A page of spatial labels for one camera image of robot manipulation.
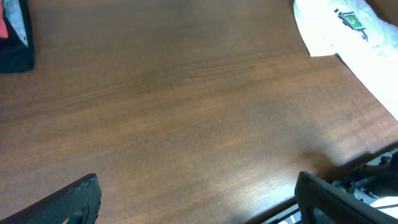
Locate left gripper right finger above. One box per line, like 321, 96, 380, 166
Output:
295, 172, 397, 224

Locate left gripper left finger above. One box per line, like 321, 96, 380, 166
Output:
1, 173, 101, 224

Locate red orange soccer t-shirt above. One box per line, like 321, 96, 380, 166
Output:
0, 0, 8, 39

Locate black folded garment underneath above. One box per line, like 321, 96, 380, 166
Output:
1, 0, 35, 73

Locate white graphic t-shirt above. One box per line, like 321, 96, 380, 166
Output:
293, 0, 397, 118

